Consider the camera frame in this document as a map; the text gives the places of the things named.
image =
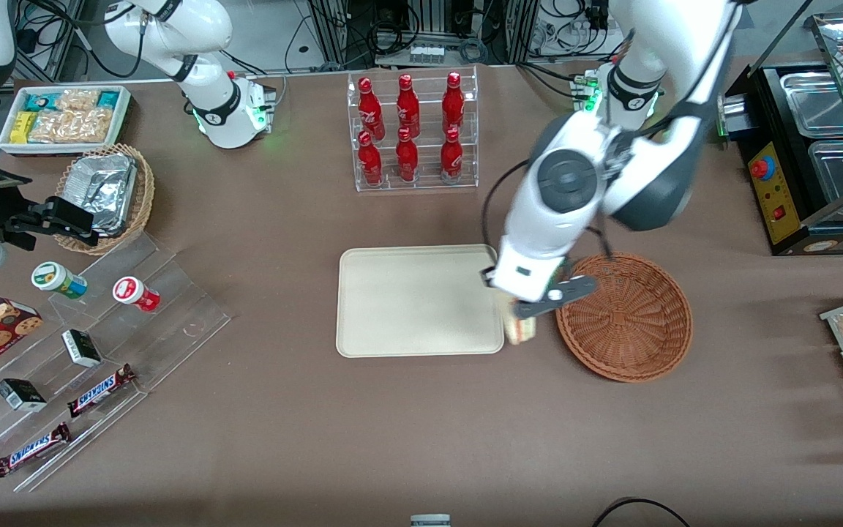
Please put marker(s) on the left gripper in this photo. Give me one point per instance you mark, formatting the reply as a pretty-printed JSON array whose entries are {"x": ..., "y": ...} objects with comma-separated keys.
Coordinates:
[{"x": 485, "y": 276}]

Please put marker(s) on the triangular sandwich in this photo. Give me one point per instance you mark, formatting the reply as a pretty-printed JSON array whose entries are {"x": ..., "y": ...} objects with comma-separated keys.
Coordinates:
[{"x": 520, "y": 331}]

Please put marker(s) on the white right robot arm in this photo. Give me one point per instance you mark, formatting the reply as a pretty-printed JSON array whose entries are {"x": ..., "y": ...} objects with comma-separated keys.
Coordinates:
[{"x": 209, "y": 110}]

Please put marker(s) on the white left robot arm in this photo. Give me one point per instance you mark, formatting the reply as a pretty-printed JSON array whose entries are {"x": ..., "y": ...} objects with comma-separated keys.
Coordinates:
[{"x": 656, "y": 168}]

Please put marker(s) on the aluminium foil tray stack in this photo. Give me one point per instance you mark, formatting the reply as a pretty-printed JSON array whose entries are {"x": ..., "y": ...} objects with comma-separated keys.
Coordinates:
[{"x": 103, "y": 187}]

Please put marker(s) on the cream plastic tray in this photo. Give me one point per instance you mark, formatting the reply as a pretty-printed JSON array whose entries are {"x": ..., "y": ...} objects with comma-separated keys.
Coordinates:
[{"x": 414, "y": 304}]

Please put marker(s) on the light wicker basket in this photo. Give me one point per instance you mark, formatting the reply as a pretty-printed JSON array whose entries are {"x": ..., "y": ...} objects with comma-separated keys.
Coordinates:
[{"x": 143, "y": 197}]

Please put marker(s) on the brown wicker basket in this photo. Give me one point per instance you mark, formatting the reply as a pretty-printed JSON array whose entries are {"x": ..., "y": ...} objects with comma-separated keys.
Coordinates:
[{"x": 626, "y": 329}]

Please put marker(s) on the green lid snack cup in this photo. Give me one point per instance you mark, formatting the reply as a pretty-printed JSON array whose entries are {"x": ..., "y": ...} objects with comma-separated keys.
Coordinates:
[{"x": 55, "y": 279}]

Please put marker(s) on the white plastic snack bin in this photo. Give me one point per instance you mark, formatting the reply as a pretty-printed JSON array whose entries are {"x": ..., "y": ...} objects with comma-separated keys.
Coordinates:
[{"x": 8, "y": 146}]

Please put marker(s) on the yellow snack packet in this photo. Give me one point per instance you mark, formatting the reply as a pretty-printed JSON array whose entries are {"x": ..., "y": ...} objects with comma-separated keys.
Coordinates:
[{"x": 23, "y": 126}]

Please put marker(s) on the large clear cracker bag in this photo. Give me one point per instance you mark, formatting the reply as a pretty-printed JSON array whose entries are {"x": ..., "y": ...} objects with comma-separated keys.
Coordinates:
[{"x": 70, "y": 126}]

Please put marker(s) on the red lid snack cup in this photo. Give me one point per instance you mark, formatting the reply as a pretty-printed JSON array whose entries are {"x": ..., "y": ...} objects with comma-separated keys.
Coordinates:
[{"x": 135, "y": 293}]

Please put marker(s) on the teal snack packet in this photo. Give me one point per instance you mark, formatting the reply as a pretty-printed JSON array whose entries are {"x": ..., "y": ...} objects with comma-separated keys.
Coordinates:
[
  {"x": 39, "y": 101},
  {"x": 108, "y": 99}
]

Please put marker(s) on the small clear cracker bag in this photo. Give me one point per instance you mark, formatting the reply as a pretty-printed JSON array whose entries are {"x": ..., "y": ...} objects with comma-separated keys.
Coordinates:
[{"x": 77, "y": 99}]

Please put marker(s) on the small black box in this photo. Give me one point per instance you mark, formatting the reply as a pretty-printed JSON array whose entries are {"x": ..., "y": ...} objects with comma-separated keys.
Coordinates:
[
  {"x": 82, "y": 348},
  {"x": 20, "y": 394}
]

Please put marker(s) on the clear acrylic bottle rack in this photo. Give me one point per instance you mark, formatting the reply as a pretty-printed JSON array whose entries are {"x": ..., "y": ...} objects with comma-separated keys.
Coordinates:
[{"x": 429, "y": 183}]

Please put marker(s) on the red drink bottle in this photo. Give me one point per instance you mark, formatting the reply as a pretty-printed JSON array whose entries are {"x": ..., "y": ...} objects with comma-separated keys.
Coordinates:
[
  {"x": 369, "y": 110},
  {"x": 451, "y": 159},
  {"x": 453, "y": 102},
  {"x": 407, "y": 161},
  {"x": 370, "y": 165},
  {"x": 407, "y": 106}
]

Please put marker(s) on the clear acrylic stepped display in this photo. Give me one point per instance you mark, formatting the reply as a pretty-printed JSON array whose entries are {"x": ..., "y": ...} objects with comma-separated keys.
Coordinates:
[{"x": 173, "y": 315}]

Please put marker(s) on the snickers chocolate bar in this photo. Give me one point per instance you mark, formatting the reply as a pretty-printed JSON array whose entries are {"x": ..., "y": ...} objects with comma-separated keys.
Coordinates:
[
  {"x": 32, "y": 449},
  {"x": 99, "y": 390}
]

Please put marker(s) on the small grey device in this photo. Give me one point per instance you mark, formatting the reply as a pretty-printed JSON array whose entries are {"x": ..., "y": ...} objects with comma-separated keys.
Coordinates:
[{"x": 430, "y": 520}]

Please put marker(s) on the white power strip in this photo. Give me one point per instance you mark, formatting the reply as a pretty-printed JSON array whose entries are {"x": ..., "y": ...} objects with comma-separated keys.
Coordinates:
[{"x": 426, "y": 53}]

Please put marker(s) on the aluminium equipment rack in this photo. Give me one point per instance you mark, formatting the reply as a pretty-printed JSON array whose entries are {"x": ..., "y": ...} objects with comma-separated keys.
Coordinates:
[{"x": 429, "y": 18}]

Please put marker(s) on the black hot food display case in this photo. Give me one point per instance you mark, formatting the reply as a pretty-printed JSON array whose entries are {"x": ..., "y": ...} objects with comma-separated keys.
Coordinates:
[{"x": 780, "y": 205}]

